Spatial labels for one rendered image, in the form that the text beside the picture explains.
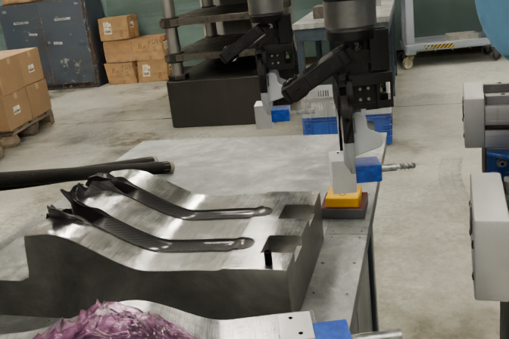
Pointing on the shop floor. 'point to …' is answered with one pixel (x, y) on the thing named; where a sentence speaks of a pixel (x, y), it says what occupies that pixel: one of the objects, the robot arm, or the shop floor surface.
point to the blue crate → (320, 126)
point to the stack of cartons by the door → (132, 51)
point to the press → (213, 48)
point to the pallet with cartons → (22, 96)
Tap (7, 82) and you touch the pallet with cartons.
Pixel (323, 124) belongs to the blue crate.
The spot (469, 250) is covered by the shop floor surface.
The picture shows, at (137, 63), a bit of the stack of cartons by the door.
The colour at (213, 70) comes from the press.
